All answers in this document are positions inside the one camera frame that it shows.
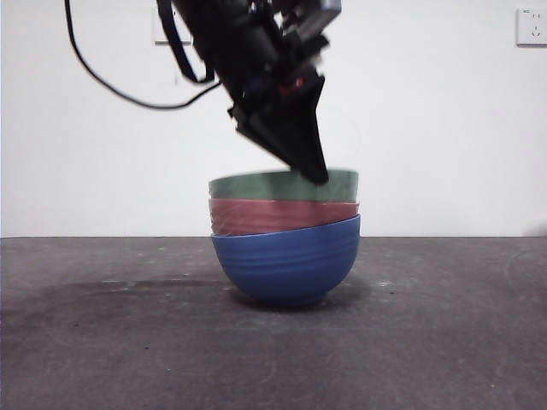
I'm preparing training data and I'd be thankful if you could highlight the red ribbed bowl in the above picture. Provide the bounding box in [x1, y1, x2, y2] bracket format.
[208, 196, 361, 237]

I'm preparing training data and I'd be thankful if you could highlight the thin black cable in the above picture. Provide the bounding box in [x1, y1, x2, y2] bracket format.
[63, 0, 221, 110]

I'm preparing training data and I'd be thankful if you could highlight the white wall socket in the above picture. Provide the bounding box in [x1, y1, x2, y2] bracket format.
[153, 9, 194, 46]
[515, 8, 547, 47]

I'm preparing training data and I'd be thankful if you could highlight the blue ribbed bowl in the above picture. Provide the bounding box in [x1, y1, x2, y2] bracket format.
[210, 214, 362, 308]

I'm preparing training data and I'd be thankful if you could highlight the flat black cable strap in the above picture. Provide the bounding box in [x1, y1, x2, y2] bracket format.
[156, 0, 217, 85]

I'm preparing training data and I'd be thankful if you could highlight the green ribbed bowl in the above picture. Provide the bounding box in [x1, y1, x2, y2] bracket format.
[208, 167, 360, 204]

